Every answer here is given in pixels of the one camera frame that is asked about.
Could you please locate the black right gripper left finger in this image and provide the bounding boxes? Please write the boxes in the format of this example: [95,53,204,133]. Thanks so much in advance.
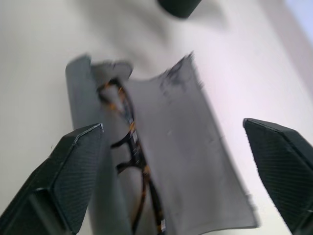
[0,123,104,235]

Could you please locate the tortoiseshell glasses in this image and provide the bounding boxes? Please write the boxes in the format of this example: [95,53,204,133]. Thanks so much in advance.
[97,77,167,235]

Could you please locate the dark round cup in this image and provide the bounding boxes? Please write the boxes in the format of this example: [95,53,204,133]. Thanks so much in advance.
[156,0,201,19]

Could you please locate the grey glasses case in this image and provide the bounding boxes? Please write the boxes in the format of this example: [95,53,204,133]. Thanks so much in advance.
[65,50,260,235]

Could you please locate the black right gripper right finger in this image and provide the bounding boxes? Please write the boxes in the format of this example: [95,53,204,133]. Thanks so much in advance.
[243,117,313,235]

